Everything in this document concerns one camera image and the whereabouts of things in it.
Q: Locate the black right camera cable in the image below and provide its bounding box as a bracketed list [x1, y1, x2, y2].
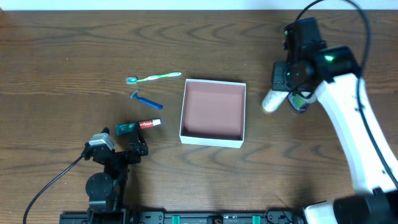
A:
[295, 0, 398, 187]

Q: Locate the white box with pink interior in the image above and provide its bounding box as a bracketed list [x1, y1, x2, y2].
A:
[179, 79, 246, 149]

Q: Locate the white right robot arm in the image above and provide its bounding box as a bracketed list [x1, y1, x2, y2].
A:
[262, 18, 397, 223]

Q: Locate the green white toothbrush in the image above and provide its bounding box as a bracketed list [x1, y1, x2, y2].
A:
[126, 72, 182, 85]

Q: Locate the clear hand sanitizer bottle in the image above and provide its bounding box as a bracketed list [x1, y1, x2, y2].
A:
[287, 92, 317, 113]

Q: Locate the black mounting rail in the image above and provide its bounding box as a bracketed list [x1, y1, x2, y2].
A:
[59, 209, 305, 224]

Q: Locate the red green toothpaste tube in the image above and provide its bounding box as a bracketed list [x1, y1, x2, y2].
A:
[116, 118, 162, 136]

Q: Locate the black left camera cable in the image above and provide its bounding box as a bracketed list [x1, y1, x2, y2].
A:
[22, 154, 85, 224]

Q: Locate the blue disposable razor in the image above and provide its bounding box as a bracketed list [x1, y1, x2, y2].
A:
[130, 90, 163, 110]

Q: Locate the black camera cable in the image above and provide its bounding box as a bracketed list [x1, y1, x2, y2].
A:
[22, 154, 85, 224]
[295, 0, 398, 187]

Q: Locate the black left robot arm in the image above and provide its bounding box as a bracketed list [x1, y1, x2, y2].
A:
[82, 123, 149, 212]

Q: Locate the white lotion tube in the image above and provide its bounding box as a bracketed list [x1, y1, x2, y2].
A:
[262, 90, 289, 113]

